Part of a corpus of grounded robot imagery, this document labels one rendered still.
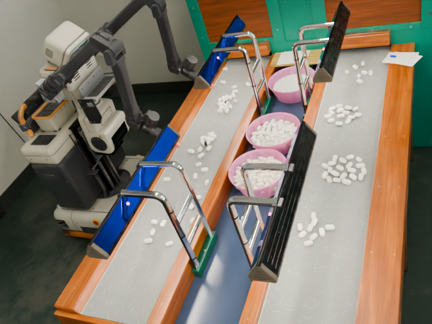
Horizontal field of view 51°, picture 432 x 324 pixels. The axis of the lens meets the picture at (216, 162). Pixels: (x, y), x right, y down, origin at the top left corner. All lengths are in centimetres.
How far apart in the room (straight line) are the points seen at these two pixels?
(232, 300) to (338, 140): 87
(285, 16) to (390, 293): 171
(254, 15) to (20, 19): 217
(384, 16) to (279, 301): 167
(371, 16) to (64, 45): 160
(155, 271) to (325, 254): 65
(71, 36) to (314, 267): 161
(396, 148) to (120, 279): 123
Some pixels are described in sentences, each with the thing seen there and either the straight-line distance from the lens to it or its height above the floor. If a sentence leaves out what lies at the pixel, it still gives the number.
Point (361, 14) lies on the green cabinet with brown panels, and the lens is 266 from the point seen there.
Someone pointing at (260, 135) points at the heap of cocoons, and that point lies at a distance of 222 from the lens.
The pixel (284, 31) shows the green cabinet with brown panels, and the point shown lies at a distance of 276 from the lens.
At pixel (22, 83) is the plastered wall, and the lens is 414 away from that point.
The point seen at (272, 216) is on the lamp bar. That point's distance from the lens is 130.
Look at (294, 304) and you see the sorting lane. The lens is 157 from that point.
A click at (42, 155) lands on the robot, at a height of 77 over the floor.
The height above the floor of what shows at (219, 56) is 108.
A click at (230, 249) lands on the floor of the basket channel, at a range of 184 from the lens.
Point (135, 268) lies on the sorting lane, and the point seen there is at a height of 74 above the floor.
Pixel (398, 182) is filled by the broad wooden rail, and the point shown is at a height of 77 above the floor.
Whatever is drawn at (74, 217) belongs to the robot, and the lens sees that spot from 305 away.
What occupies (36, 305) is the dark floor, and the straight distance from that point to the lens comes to 311.
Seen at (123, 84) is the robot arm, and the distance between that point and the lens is 209.
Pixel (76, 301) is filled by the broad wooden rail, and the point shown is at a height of 76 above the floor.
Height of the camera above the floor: 206
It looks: 38 degrees down
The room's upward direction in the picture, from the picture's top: 20 degrees counter-clockwise
